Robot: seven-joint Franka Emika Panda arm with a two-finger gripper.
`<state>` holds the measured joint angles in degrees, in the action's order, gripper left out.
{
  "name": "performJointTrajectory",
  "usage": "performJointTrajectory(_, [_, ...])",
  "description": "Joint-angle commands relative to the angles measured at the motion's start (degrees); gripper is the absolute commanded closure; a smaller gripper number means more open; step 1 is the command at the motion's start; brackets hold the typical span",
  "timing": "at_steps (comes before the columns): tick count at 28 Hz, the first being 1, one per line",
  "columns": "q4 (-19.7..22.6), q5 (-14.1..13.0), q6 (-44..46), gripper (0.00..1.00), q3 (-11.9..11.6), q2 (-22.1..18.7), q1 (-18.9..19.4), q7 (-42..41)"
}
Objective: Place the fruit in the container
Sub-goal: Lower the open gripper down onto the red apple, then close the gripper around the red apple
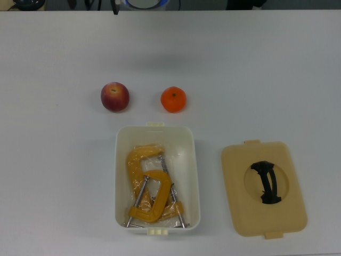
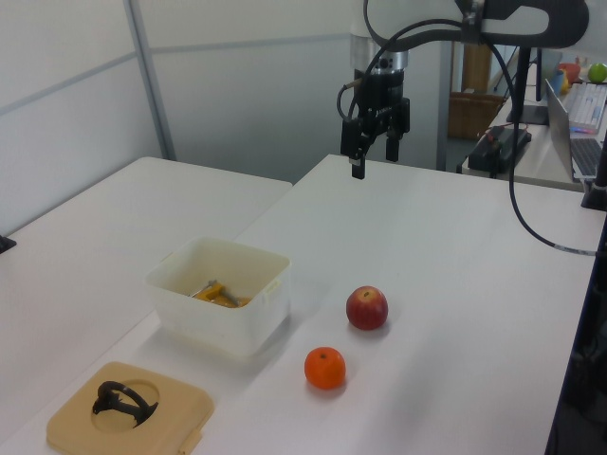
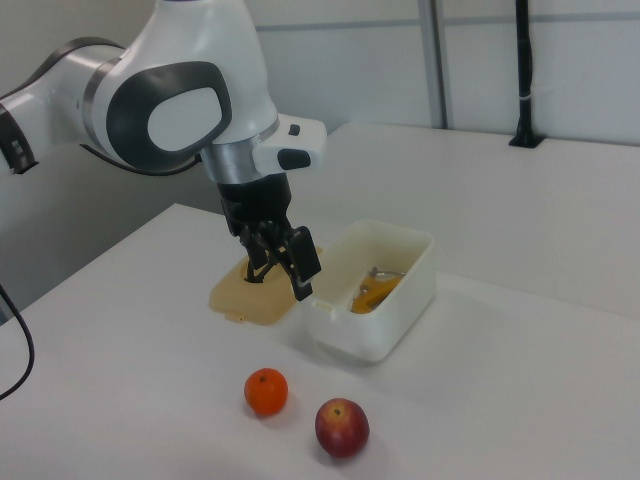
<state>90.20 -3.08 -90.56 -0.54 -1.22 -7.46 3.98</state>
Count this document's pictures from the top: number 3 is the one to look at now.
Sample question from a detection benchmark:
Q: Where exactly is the beige plastic box lid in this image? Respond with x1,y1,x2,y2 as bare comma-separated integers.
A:
208,244,327,327

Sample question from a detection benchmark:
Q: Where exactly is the orange toy fruit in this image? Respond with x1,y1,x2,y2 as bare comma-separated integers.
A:
243,367,290,417

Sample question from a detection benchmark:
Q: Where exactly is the black camera stand pole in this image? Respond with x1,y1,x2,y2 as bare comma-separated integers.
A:
508,0,544,149

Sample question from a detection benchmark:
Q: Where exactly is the bagged yellow C-clamp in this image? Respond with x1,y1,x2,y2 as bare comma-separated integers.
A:
349,267,407,316

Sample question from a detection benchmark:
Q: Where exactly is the white plastic container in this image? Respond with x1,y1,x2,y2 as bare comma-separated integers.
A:
298,218,437,367

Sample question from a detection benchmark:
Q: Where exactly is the red toy apple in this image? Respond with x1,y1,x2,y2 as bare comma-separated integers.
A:
314,397,371,459

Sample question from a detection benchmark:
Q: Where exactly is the black lid handle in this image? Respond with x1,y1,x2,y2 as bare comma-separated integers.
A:
243,263,281,287

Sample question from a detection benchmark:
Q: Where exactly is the grey partition post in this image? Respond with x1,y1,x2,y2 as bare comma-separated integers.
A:
428,0,449,129

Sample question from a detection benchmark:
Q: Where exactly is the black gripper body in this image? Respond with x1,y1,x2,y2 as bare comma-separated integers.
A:
215,172,297,238

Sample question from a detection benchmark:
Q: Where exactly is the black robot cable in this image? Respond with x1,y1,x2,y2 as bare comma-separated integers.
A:
0,142,204,401

